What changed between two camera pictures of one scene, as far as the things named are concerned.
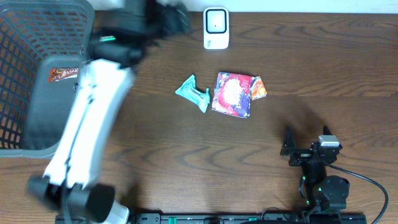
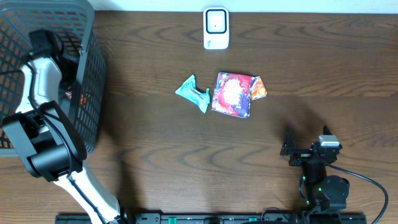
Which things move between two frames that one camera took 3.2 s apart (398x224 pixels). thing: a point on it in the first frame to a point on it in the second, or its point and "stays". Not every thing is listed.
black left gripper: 175,18 to 43,43
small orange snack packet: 257,88 stays
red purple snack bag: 232,94 stays
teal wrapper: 188,91 stays
